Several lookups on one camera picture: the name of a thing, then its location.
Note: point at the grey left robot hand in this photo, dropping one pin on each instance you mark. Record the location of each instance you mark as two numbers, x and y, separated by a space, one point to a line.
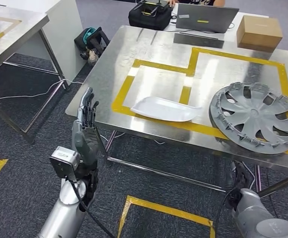
85 141

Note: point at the white plastic panel part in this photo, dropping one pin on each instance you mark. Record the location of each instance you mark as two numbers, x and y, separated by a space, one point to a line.
163 110

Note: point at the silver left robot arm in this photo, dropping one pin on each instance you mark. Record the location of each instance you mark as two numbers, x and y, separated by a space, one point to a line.
64 216

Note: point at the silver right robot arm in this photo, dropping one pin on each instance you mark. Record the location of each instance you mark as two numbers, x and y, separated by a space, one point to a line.
258 216

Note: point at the steel workbench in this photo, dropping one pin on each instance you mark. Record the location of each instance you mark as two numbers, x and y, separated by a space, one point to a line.
10 36
104 82

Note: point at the yellow workbench tape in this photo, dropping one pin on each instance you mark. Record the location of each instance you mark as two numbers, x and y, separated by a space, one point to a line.
1 34
159 65

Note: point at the black teal bag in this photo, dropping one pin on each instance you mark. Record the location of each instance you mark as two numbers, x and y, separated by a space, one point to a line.
94 42

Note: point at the white cabinet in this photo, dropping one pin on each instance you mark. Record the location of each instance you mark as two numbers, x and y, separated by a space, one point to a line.
64 39

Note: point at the black carry bag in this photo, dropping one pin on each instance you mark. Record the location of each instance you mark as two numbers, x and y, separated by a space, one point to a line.
144 21

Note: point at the grey laptop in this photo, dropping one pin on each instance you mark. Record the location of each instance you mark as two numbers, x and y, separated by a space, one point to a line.
203 18

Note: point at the person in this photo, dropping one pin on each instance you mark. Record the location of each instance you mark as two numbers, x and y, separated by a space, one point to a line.
196 2

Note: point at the grey wheel hubcap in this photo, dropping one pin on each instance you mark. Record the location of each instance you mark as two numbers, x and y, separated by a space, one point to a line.
255 115

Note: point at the cardboard box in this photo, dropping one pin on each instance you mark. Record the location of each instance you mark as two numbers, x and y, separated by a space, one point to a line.
258 33

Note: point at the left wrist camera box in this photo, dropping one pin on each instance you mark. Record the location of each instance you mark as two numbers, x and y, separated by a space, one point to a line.
64 162

